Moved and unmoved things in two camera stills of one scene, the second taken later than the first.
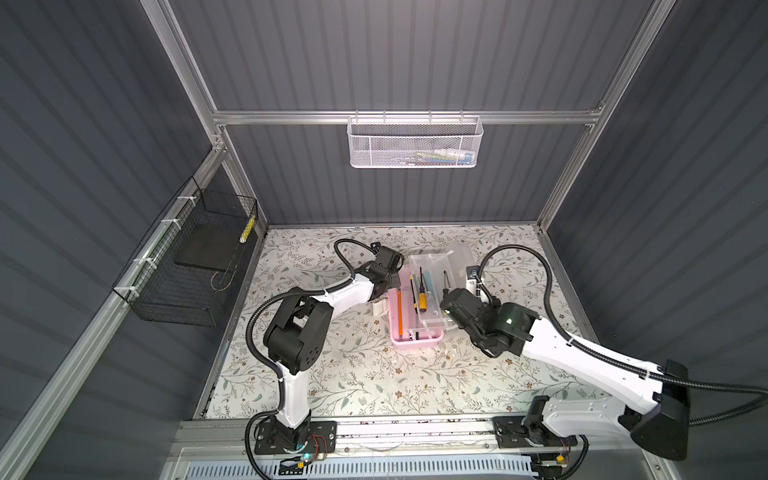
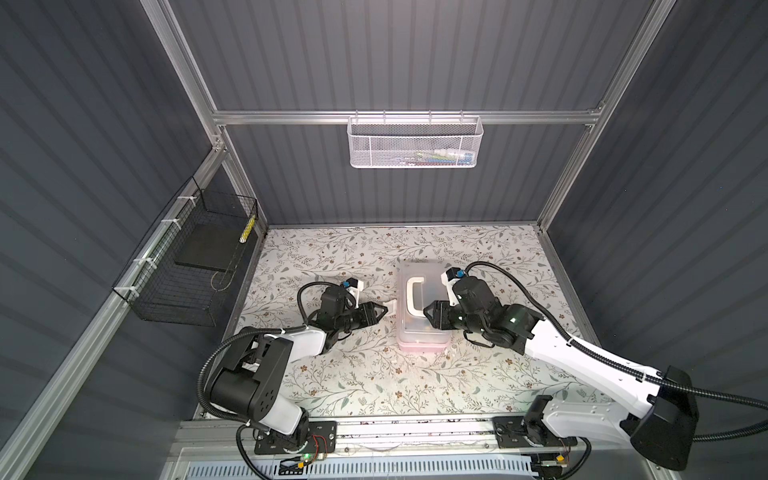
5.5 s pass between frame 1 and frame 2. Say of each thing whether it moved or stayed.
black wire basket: stayed
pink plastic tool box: moved
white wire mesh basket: stayed
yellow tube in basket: stayed
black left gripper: moved
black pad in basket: stayed
